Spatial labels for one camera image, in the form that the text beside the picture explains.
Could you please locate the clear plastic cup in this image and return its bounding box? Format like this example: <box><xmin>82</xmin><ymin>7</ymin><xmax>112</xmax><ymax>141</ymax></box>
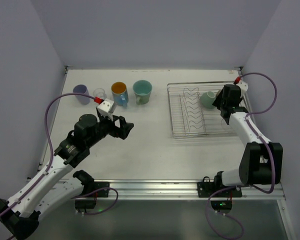
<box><xmin>93</xmin><ymin>88</ymin><xmax>107</xmax><ymax>100</ymax></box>

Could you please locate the blue cup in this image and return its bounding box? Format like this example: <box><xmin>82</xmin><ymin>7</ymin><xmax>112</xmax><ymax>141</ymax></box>
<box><xmin>111</xmin><ymin>82</ymin><xmax>129</xmax><ymax>108</ymax></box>

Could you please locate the large green cup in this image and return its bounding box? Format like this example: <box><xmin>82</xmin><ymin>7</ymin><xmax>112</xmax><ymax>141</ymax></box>
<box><xmin>132</xmin><ymin>79</ymin><xmax>153</xmax><ymax>105</ymax></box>

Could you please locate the purple plastic cup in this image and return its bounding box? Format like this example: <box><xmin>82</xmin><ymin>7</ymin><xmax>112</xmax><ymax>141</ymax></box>
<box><xmin>72</xmin><ymin>84</ymin><xmax>91</xmax><ymax>105</ymax></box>

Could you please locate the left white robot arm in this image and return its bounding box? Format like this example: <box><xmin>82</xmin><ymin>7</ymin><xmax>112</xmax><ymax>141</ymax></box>
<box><xmin>0</xmin><ymin>113</ymin><xmax>134</xmax><ymax>240</ymax></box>

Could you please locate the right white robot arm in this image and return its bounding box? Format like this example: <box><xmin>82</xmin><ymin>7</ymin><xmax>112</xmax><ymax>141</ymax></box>
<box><xmin>213</xmin><ymin>84</ymin><xmax>283</xmax><ymax>188</ymax></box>

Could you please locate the small mint green cup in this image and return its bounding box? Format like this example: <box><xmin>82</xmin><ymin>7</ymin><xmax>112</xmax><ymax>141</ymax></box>
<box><xmin>199</xmin><ymin>91</ymin><xmax>216</xmax><ymax>109</ymax></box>

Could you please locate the beige cup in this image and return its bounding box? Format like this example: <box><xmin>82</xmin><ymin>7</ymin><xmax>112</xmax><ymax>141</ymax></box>
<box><xmin>215</xmin><ymin>89</ymin><xmax>222</xmax><ymax>98</ymax></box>

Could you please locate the left black controller box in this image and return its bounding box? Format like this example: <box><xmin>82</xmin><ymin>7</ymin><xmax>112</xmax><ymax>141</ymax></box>
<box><xmin>74</xmin><ymin>200</ymin><xmax>97</xmax><ymax>213</ymax></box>

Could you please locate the black controller box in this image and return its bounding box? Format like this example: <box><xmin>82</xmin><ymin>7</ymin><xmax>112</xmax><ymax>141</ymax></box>
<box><xmin>74</xmin><ymin>200</ymin><xmax>97</xmax><ymax>213</ymax></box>
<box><xmin>210</xmin><ymin>200</ymin><xmax>233</xmax><ymax>214</ymax></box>

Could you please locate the right black controller box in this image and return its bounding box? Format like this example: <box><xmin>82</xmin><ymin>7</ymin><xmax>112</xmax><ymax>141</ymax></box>
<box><xmin>210</xmin><ymin>200</ymin><xmax>233</xmax><ymax>214</ymax></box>

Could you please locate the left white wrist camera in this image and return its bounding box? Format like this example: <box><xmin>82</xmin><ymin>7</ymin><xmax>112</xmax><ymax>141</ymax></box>
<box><xmin>96</xmin><ymin>98</ymin><xmax>117</xmax><ymax>121</ymax></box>

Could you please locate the metal wire dish rack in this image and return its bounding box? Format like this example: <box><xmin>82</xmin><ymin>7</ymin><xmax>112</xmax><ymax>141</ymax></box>
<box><xmin>167</xmin><ymin>81</ymin><xmax>237</xmax><ymax>138</ymax></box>

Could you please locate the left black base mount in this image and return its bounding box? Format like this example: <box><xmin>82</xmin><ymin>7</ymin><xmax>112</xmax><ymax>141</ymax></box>
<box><xmin>82</xmin><ymin>181</ymin><xmax>110</xmax><ymax>198</ymax></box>

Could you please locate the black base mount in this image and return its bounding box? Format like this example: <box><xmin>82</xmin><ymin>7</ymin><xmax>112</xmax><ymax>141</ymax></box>
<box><xmin>196</xmin><ymin>174</ymin><xmax>243</xmax><ymax>198</ymax></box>
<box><xmin>82</xmin><ymin>181</ymin><xmax>110</xmax><ymax>198</ymax></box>

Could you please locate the aluminium mounting rail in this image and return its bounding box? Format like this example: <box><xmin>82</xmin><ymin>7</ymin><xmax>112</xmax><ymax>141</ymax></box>
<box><xmin>49</xmin><ymin>178</ymin><xmax>286</xmax><ymax>201</ymax></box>

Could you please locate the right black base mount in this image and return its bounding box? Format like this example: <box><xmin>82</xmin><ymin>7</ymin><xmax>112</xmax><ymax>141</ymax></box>
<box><xmin>196</xmin><ymin>174</ymin><xmax>243</xmax><ymax>198</ymax></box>

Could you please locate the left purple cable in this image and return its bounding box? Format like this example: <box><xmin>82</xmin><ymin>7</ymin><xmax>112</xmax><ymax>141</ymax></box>
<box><xmin>0</xmin><ymin>92</ymin><xmax>103</xmax><ymax>226</ymax></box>

